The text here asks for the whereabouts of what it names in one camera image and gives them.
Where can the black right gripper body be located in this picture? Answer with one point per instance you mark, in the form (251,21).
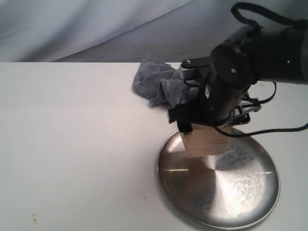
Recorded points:
(216,101)

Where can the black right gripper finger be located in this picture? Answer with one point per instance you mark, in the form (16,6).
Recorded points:
(180,113)
(184,127)

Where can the wooden cube block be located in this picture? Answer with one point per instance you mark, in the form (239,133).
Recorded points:
(204,141)

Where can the grey fleece towel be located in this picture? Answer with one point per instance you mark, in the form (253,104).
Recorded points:
(160,83)

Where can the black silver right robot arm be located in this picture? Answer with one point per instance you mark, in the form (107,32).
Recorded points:
(269,47)

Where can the round steel plate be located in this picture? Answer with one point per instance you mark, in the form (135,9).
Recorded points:
(236,189)

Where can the white backdrop sheet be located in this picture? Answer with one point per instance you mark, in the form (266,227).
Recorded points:
(112,30)

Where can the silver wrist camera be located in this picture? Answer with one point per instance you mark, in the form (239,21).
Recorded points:
(191,69)

